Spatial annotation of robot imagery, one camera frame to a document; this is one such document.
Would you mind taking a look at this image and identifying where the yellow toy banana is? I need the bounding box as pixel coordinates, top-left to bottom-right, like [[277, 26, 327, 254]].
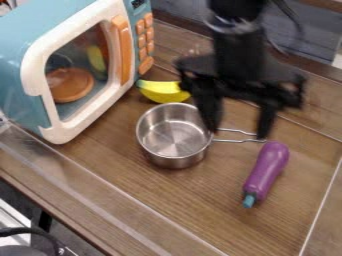
[[136, 80, 190, 103]]

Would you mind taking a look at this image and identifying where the orange microwave turntable plate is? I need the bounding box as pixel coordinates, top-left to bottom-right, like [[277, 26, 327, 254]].
[[46, 68, 94, 103]]

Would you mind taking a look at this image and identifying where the black cable bottom left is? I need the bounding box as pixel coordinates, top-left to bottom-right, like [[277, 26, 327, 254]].
[[0, 227, 61, 256]]

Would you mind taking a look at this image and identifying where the blue toy microwave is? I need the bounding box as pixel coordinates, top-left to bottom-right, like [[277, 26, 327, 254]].
[[0, 0, 154, 144]]

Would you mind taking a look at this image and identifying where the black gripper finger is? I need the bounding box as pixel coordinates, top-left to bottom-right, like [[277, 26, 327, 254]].
[[256, 99, 279, 140], [192, 81, 222, 132]]

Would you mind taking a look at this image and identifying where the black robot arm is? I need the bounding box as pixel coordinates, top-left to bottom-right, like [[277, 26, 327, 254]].
[[173, 0, 305, 139]]

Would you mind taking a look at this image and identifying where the silver pot with handle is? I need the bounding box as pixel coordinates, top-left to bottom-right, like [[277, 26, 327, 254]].
[[134, 103, 265, 169]]

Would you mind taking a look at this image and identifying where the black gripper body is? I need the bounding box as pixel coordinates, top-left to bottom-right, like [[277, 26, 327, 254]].
[[173, 54, 305, 109]]

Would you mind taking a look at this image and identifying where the purple toy eggplant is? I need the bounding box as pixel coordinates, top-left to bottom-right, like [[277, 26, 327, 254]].
[[243, 141, 289, 208]]

